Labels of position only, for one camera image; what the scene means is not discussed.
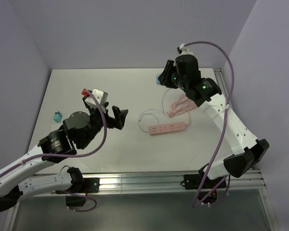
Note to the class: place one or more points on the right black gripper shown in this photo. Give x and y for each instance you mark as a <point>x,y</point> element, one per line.
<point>164,78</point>

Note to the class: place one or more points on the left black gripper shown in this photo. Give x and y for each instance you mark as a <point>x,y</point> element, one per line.
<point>120,117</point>

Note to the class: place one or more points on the light blue charger plug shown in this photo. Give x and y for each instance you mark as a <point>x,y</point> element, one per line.
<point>157,80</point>

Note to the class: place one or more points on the teal plug adapter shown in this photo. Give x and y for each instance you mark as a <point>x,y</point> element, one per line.
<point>57,117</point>

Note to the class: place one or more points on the pink power strip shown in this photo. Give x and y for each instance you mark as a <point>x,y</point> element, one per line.
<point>167,128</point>

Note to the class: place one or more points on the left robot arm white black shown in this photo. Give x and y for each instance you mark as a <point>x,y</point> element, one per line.
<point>16,180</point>

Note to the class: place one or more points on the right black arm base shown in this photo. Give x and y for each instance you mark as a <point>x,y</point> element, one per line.
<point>192,182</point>

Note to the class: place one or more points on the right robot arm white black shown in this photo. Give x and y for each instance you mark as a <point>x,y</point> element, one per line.
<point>200,90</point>

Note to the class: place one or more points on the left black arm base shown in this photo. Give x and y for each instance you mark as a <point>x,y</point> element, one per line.
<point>80,196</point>

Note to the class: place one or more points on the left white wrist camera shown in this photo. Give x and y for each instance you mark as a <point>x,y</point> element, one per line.
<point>99,95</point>

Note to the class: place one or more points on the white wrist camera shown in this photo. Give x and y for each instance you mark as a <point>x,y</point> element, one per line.
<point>99,95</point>
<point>183,50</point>

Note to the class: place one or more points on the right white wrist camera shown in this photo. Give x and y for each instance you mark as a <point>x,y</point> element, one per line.
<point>183,50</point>

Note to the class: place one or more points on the aluminium front rail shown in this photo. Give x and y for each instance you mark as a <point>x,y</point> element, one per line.
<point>166,182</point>

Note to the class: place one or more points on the aluminium rail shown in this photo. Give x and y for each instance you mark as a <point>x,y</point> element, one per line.
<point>166,182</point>
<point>247,149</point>

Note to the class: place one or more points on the aluminium right side rail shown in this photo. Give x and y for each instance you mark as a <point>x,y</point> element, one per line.
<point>247,149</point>

